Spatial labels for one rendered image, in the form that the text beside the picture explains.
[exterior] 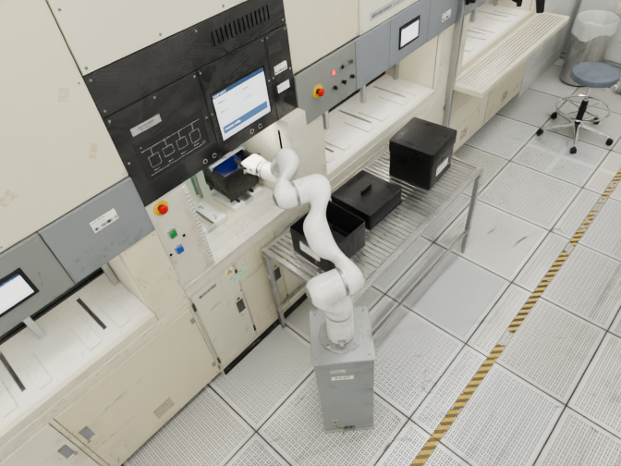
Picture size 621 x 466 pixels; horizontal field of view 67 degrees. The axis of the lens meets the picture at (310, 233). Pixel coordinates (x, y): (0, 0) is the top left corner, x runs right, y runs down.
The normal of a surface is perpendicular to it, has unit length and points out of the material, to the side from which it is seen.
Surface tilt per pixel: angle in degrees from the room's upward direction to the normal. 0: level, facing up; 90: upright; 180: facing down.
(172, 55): 90
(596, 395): 0
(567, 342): 0
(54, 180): 90
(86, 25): 92
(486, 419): 0
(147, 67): 90
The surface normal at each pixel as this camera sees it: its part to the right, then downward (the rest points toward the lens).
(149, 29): 0.75, 0.46
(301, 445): -0.10, -0.69
